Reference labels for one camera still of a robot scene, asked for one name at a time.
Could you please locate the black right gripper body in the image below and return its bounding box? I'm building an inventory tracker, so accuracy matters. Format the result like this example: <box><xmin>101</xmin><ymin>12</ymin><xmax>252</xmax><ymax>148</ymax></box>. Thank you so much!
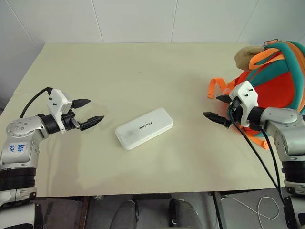
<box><xmin>227</xmin><ymin>95</ymin><xmax>242</xmax><ymax>128</ymax></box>

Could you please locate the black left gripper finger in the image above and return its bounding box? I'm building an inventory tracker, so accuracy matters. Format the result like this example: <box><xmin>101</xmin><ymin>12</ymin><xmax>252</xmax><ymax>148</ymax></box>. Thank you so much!
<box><xmin>80</xmin><ymin>115</ymin><xmax>105</xmax><ymax>131</ymax></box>
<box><xmin>72</xmin><ymin>98</ymin><xmax>92</xmax><ymax>110</ymax></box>

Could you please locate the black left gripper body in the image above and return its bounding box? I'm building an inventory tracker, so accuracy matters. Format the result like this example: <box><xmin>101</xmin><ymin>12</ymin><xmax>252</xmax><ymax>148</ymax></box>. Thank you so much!
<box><xmin>61</xmin><ymin>109</ymin><xmax>82</xmax><ymax>132</ymax></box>

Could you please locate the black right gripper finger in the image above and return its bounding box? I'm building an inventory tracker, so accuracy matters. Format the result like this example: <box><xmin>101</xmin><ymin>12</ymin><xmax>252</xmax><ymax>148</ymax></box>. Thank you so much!
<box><xmin>202</xmin><ymin>112</ymin><xmax>232</xmax><ymax>128</ymax></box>
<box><xmin>215</xmin><ymin>94</ymin><xmax>233</xmax><ymax>104</ymax></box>

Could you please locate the beige plush toy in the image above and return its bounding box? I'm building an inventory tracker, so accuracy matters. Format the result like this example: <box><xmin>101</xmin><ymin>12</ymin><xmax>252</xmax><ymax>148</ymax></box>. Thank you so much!
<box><xmin>234</xmin><ymin>45</ymin><xmax>265</xmax><ymax>71</ymax></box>

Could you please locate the white rectangular case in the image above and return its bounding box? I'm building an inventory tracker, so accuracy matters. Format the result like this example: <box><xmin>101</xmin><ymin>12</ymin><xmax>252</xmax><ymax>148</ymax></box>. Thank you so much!
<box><xmin>114</xmin><ymin>107</ymin><xmax>174</xmax><ymax>151</ymax></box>

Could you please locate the teal and orange backpack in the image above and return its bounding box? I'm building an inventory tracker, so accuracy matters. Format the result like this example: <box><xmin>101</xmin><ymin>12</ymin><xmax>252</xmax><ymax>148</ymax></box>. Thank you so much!
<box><xmin>206</xmin><ymin>39</ymin><xmax>305</xmax><ymax>151</ymax></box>

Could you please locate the dark metal table leg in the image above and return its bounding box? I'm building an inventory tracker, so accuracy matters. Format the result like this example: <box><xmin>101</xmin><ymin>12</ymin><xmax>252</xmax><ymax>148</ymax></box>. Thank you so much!
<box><xmin>213</xmin><ymin>190</ymin><xmax>227</xmax><ymax>229</ymax></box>

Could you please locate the dark brown glossy panel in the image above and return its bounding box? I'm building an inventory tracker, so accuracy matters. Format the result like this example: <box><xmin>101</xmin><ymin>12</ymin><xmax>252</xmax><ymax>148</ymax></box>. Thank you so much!
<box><xmin>34</xmin><ymin>196</ymin><xmax>90</xmax><ymax>229</ymax></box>

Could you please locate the grey rounded shape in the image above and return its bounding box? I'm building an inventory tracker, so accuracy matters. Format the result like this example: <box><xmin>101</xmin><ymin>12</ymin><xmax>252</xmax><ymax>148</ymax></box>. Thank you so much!
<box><xmin>112</xmin><ymin>199</ymin><xmax>139</xmax><ymax>229</ymax></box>

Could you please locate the dark rounded shape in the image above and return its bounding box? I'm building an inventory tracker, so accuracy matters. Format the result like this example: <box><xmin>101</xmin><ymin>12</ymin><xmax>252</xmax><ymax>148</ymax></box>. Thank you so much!
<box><xmin>168</xmin><ymin>198</ymin><xmax>203</xmax><ymax>229</ymax></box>

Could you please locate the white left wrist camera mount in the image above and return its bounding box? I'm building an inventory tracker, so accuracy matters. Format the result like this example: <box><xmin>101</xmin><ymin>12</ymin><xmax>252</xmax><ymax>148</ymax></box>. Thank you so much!
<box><xmin>46</xmin><ymin>88</ymin><xmax>73</xmax><ymax>134</ymax></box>

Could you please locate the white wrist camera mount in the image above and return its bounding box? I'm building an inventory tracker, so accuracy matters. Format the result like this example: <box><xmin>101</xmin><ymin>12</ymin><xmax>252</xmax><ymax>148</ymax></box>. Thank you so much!
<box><xmin>229</xmin><ymin>81</ymin><xmax>259</xmax><ymax>127</ymax></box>
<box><xmin>46</xmin><ymin>88</ymin><xmax>73</xmax><ymax>134</ymax></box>

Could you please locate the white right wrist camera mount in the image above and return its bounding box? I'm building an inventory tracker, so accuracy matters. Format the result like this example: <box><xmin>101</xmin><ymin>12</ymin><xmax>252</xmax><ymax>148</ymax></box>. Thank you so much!
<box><xmin>229</xmin><ymin>81</ymin><xmax>259</xmax><ymax>127</ymax></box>

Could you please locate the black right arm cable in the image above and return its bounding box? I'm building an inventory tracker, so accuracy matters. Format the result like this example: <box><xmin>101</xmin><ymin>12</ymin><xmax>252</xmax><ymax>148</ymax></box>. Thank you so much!
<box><xmin>259</xmin><ymin>128</ymin><xmax>286</xmax><ymax>203</ymax></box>
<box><xmin>228</xmin><ymin>101</ymin><xmax>280</xmax><ymax>190</ymax></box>

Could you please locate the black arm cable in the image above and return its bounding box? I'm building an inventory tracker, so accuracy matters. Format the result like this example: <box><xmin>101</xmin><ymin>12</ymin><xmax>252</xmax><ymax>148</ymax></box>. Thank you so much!
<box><xmin>20</xmin><ymin>87</ymin><xmax>52</xmax><ymax>118</ymax></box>
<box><xmin>259</xmin><ymin>128</ymin><xmax>286</xmax><ymax>203</ymax></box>
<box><xmin>228</xmin><ymin>101</ymin><xmax>280</xmax><ymax>190</ymax></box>

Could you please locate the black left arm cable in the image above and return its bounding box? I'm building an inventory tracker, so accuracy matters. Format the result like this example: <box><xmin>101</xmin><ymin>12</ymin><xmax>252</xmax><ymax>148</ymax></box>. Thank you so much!
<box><xmin>20</xmin><ymin>87</ymin><xmax>52</xmax><ymax>118</ymax></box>

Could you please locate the thin white floor cable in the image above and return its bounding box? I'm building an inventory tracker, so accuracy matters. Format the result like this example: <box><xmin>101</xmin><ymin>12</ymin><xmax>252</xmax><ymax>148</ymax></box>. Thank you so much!
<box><xmin>221</xmin><ymin>196</ymin><xmax>281</xmax><ymax>229</ymax></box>

